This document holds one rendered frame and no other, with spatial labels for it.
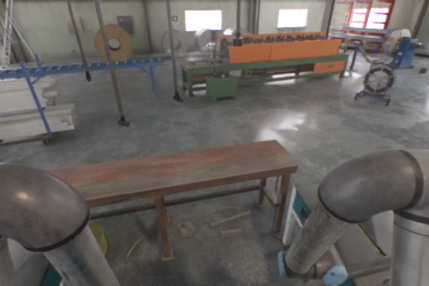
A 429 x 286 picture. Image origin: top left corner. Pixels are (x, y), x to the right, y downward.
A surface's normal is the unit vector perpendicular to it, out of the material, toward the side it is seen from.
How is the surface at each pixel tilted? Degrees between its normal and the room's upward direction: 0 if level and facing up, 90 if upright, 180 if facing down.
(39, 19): 90
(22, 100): 90
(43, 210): 62
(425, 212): 74
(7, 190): 43
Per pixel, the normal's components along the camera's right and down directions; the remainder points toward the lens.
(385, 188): -0.42, 0.04
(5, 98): 0.35, 0.46
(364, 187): -0.69, -0.03
